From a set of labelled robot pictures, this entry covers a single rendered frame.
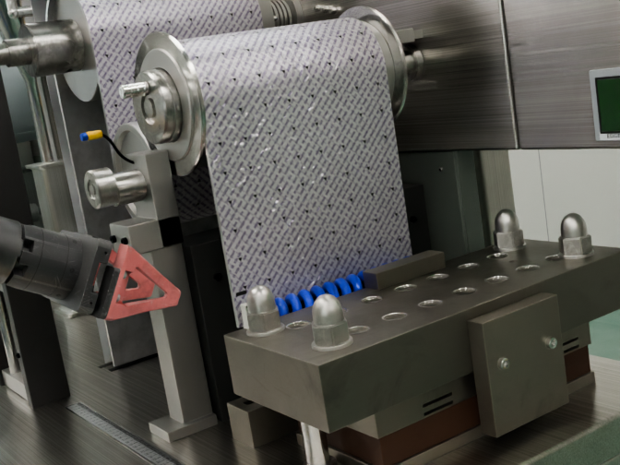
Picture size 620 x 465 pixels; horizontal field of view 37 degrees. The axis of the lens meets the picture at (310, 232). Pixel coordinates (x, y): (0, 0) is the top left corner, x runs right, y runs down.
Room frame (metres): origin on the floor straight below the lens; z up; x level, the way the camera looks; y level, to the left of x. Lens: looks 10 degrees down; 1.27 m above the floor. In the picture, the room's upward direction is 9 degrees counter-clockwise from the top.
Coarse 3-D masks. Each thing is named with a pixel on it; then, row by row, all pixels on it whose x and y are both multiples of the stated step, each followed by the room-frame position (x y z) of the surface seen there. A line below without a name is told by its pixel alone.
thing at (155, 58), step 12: (384, 48) 1.05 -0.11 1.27; (144, 60) 0.98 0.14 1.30; (156, 60) 0.96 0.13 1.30; (168, 60) 0.93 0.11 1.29; (168, 72) 0.94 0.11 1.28; (180, 72) 0.92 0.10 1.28; (180, 84) 0.92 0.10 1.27; (180, 96) 0.92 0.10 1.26; (192, 108) 0.91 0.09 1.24; (192, 120) 0.91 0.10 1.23; (192, 132) 0.92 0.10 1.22; (168, 144) 0.96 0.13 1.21; (180, 144) 0.94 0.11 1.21; (168, 156) 0.97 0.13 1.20; (180, 156) 0.94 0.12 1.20
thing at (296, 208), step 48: (240, 144) 0.93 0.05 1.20; (288, 144) 0.96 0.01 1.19; (336, 144) 0.99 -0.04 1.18; (384, 144) 1.03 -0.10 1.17; (240, 192) 0.93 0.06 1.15; (288, 192) 0.96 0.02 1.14; (336, 192) 0.99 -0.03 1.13; (384, 192) 1.02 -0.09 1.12; (240, 240) 0.92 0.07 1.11; (288, 240) 0.95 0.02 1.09; (336, 240) 0.98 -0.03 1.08; (384, 240) 1.02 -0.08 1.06; (240, 288) 0.91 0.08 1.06; (288, 288) 0.94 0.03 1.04
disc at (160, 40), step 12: (156, 36) 0.95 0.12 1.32; (168, 36) 0.94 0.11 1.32; (144, 48) 0.98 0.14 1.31; (156, 48) 0.96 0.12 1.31; (168, 48) 0.94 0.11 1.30; (180, 48) 0.92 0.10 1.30; (180, 60) 0.92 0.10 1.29; (192, 72) 0.90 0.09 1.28; (192, 84) 0.91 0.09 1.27; (192, 96) 0.91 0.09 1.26; (204, 108) 0.90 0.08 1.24; (204, 120) 0.90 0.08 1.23; (204, 132) 0.90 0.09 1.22; (192, 144) 0.92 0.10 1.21; (204, 144) 0.91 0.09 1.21; (192, 156) 0.93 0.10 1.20; (180, 168) 0.95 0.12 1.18; (192, 168) 0.93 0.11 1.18
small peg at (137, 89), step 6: (132, 84) 0.93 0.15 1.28; (138, 84) 0.93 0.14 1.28; (144, 84) 0.94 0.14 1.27; (120, 90) 0.93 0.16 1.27; (126, 90) 0.93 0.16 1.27; (132, 90) 0.93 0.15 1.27; (138, 90) 0.93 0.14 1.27; (144, 90) 0.94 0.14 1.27; (120, 96) 0.93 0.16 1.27; (126, 96) 0.93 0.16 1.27; (132, 96) 0.93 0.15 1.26; (138, 96) 0.94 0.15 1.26
